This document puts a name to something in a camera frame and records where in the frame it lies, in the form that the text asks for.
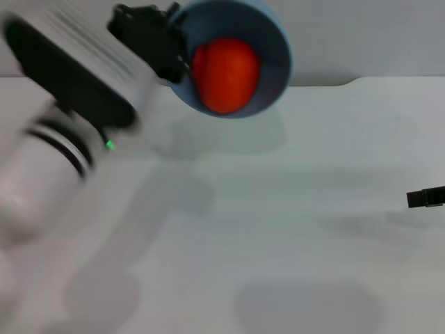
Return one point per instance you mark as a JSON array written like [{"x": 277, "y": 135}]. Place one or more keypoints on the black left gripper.
[{"x": 149, "y": 38}]

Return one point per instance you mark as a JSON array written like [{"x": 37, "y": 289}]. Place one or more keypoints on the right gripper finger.
[{"x": 426, "y": 197}]

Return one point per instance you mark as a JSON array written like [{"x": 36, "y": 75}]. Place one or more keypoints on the red toy pepper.
[{"x": 226, "y": 76}]

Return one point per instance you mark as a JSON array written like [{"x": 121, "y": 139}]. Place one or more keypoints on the blue plastic bowl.
[{"x": 271, "y": 59}]

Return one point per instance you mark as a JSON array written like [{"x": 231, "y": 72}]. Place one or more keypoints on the left wrist camera housing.
[{"x": 76, "y": 69}]

